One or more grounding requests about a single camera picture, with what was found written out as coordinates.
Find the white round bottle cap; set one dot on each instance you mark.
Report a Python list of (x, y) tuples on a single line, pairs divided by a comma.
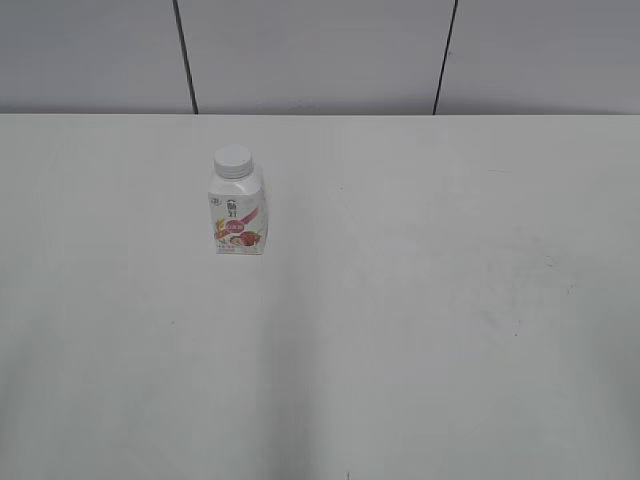
[(233, 162)]

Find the white strawberry yogurt drink bottle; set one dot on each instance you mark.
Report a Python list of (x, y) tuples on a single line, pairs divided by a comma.
[(239, 214)]

